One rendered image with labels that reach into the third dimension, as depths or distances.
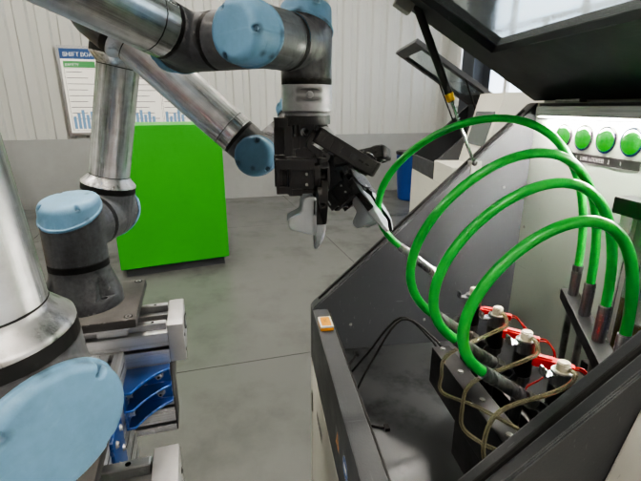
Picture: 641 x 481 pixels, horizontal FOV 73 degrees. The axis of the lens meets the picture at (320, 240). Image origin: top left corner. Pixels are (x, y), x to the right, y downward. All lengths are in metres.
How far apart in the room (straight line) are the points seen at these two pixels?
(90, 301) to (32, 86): 6.56
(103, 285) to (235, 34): 0.62
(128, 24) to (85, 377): 0.39
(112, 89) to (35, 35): 6.48
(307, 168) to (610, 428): 0.48
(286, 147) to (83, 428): 0.44
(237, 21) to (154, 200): 3.48
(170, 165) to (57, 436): 3.62
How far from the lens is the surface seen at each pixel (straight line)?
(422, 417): 0.98
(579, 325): 0.83
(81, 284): 0.98
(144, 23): 0.60
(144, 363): 1.04
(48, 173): 7.49
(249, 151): 0.81
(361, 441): 0.73
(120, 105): 1.04
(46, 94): 7.44
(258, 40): 0.55
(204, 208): 4.05
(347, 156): 0.67
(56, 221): 0.96
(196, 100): 0.84
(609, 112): 0.96
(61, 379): 0.37
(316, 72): 0.65
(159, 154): 3.93
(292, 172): 0.66
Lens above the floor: 1.44
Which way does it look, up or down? 17 degrees down
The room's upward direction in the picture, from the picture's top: straight up
